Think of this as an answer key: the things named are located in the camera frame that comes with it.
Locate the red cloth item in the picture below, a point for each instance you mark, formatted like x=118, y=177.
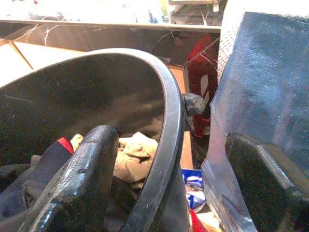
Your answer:
x=195, y=222

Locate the black garment with red trim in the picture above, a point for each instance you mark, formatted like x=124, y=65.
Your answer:
x=56, y=152

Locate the dark marble counter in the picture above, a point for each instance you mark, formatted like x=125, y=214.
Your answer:
x=108, y=38

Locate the red container with white mark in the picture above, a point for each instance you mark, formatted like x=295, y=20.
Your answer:
x=198, y=72

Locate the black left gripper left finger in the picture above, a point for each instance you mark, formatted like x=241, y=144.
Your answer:
x=79, y=183

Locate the blue and white package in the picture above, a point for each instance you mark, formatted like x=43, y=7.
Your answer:
x=193, y=183

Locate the black plastic bucket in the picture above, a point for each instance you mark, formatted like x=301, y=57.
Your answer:
x=72, y=96

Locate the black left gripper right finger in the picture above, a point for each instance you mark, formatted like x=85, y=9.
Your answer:
x=260, y=183

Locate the tan crumpled garment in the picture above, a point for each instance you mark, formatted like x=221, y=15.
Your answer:
x=137, y=154

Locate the grey crumpled garment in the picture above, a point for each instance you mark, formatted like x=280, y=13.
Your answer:
x=14, y=193

